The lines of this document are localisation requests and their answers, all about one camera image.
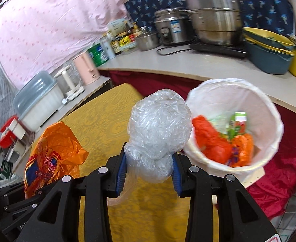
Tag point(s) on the pink electric kettle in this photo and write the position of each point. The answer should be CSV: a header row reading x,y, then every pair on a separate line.
x,y
86,68

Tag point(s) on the silver rice cooker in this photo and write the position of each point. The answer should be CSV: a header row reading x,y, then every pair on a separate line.
x,y
174,26

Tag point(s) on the yellow patterned tablecloth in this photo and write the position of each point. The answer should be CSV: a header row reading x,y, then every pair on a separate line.
x,y
153,212

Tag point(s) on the large steel steamer pot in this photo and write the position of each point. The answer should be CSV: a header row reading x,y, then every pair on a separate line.
x,y
216,22

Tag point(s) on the white lined trash bin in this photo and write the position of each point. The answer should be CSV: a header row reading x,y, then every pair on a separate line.
x,y
250,151

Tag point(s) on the yellow green apple plastic bag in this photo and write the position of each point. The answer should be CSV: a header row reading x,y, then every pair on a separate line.
x,y
223,127

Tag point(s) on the blue yellow stacked basins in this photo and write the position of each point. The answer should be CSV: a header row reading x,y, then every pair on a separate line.
x,y
271,52

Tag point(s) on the clear plastic bag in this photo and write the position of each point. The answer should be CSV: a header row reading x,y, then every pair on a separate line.
x,y
159,126

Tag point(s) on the navy patterned cloth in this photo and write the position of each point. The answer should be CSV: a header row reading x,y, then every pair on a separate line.
x,y
273,15

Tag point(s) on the dish rack with grey lid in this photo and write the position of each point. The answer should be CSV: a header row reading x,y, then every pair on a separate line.
x,y
40,98

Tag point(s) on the red plastic basin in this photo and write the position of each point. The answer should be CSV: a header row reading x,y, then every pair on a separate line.
x,y
7,137

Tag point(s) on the black induction cooker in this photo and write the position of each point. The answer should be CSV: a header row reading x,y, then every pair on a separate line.
x,y
232,51

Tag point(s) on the green carton pack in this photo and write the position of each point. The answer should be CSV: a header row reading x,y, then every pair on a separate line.
x,y
239,123

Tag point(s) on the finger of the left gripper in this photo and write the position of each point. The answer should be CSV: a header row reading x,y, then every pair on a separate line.
x,y
19,206
13,191

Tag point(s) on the small steel pot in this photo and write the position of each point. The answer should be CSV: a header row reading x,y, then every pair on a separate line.
x,y
147,41

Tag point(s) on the white spray bottle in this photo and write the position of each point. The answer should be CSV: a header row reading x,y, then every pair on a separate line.
x,y
107,47

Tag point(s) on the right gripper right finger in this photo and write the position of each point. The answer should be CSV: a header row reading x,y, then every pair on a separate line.
x,y
240,217

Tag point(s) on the orange printed plastic bag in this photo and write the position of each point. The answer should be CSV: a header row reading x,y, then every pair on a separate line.
x,y
52,156

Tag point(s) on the pale box on counter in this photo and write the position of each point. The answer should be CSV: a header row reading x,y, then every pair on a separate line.
x,y
117,27

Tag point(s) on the pink dotted cloth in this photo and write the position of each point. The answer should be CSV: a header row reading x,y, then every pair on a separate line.
x,y
40,35

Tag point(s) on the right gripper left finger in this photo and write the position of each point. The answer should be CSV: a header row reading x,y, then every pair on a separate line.
x,y
56,218

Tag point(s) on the white glass electric kettle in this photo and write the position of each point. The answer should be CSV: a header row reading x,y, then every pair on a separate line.
x,y
69,82

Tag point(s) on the red plastic bag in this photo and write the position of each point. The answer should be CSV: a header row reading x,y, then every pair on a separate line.
x,y
210,142

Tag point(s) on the green white box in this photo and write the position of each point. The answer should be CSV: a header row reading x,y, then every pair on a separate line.
x,y
97,54

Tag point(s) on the dark soy sauce bottle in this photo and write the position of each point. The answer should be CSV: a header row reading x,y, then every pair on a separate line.
x,y
115,46

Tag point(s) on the yellow seasoning packet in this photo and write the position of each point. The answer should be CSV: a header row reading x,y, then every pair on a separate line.
x,y
124,40

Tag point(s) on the red cloth under counter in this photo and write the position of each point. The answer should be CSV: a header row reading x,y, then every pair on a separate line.
x,y
272,191

